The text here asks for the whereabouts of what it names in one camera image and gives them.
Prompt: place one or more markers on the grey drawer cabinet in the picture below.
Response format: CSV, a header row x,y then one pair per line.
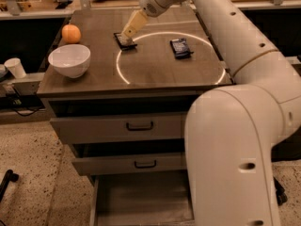
x,y
145,80

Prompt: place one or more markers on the black rxbar chocolate packet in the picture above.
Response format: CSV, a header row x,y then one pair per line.
x,y
128,44

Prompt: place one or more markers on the middle grey drawer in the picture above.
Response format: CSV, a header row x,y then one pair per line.
x,y
105,165

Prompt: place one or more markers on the top grey drawer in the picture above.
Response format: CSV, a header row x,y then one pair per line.
x,y
119,128

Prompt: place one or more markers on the black power strip with cable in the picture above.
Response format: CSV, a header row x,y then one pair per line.
x,y
23,105

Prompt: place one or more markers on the black chair caster left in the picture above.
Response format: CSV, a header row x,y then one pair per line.
x,y
10,176

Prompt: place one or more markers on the white paper cup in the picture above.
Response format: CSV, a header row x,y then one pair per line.
x,y
15,66

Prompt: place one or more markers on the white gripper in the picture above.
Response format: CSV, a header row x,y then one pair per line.
x,y
152,3

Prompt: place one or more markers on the orange fruit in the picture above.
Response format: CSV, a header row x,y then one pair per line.
x,y
71,33

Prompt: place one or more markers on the grey drawer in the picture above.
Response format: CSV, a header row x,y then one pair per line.
x,y
105,165
142,199
119,128

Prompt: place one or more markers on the blue snack packet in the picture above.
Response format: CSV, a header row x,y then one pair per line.
x,y
180,48

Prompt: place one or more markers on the bottom grey drawer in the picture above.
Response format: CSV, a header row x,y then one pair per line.
x,y
142,199

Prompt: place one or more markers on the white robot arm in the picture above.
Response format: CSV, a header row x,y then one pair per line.
x,y
230,131

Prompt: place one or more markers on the white bowl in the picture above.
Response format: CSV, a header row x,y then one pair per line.
x,y
70,60

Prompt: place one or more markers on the black office chair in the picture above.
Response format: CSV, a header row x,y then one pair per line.
x,y
287,150

